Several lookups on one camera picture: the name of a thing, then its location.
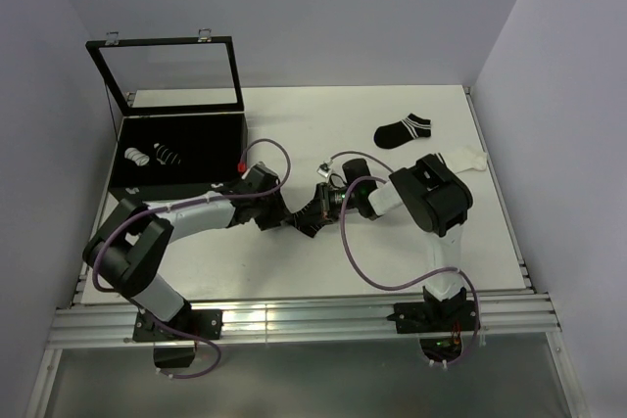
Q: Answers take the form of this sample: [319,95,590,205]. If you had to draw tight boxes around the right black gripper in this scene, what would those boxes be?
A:
[300,181,360,226]

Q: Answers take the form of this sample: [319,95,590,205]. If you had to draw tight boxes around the black sock with purple stripes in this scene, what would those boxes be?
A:
[287,199,327,238]

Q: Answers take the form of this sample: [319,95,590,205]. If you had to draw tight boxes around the black white-striped sock white toe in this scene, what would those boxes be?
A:
[153,143,181,165]

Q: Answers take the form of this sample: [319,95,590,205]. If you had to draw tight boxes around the white sock black thin stripes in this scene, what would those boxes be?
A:
[123,147,150,166]

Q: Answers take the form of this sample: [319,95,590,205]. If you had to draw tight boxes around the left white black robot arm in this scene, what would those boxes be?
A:
[82,163,289,339]

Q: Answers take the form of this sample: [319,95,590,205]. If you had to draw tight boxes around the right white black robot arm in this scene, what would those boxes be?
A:
[318,154,480,330]

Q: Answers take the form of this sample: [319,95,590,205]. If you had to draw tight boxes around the black display case base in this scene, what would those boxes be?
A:
[108,113,248,202]

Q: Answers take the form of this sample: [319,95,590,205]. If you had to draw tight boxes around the black glass-panel case lid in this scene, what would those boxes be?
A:
[85,28,244,117]

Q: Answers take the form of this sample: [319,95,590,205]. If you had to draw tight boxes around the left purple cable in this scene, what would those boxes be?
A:
[91,138,293,380]

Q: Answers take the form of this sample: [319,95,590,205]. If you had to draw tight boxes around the purple cable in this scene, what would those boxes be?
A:
[91,138,293,380]
[328,151,482,368]

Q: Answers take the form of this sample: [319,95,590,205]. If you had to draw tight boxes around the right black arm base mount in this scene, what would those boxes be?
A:
[386,301,480,368]

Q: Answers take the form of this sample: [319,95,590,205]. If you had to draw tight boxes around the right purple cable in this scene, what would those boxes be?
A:
[328,151,482,368]

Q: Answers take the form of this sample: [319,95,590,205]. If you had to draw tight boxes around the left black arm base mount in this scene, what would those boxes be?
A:
[131,308,223,379]

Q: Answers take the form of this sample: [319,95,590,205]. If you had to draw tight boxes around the aluminium front frame rail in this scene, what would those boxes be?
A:
[25,290,581,417]

